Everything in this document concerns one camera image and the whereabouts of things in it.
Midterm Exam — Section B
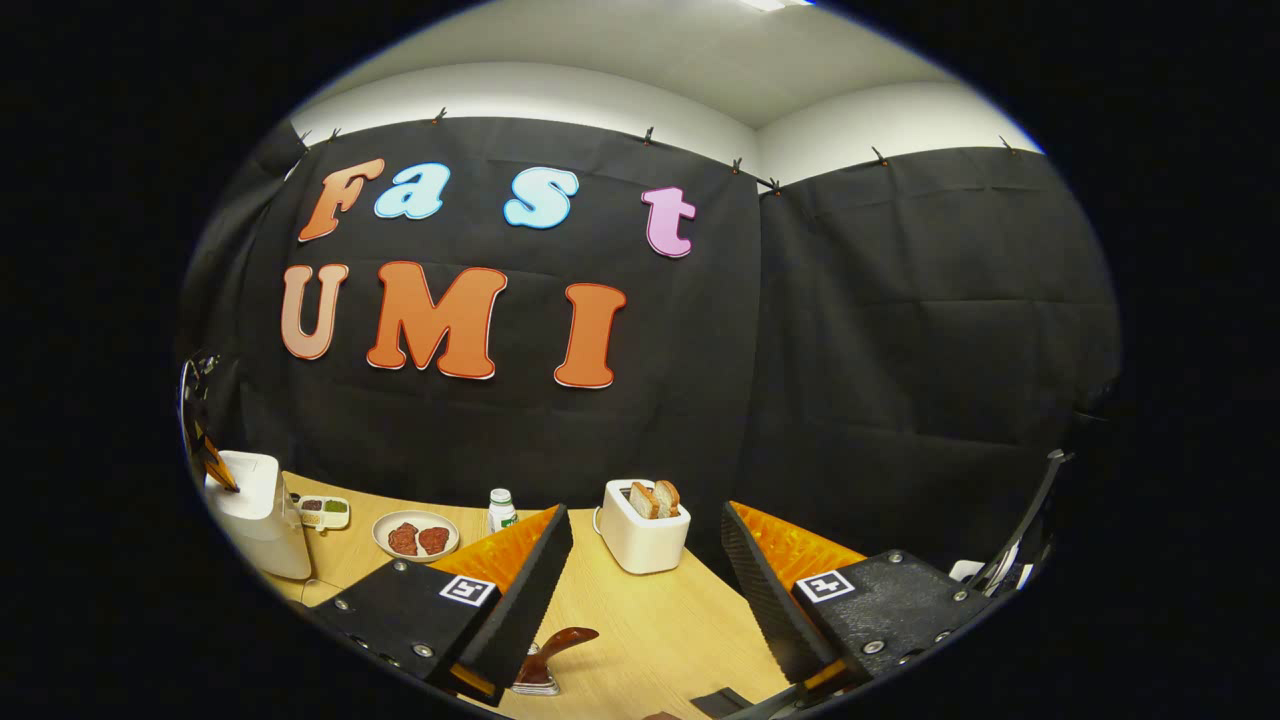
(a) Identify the white toaster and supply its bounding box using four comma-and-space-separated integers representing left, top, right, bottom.
597, 478, 692, 575

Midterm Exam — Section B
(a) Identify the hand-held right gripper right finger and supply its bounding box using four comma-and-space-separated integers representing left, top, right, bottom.
720, 500, 1011, 693

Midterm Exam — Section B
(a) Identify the black backdrop cloth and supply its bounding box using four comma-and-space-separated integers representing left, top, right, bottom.
180, 117, 1121, 576

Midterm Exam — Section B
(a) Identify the white round plate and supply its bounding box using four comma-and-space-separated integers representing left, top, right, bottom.
372, 510, 461, 563

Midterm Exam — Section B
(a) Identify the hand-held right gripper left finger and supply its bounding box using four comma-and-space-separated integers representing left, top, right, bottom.
305, 503, 576, 707

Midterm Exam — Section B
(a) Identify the white rice cooker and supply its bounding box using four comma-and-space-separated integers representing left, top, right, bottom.
205, 450, 313, 581

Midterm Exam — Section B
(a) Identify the brown wooden spoon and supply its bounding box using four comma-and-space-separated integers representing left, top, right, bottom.
520, 627, 601, 686

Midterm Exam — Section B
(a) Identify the white divided bean dish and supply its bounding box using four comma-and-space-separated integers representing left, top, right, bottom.
298, 495, 351, 531

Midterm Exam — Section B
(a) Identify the black table bracket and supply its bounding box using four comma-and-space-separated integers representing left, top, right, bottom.
690, 688, 753, 719

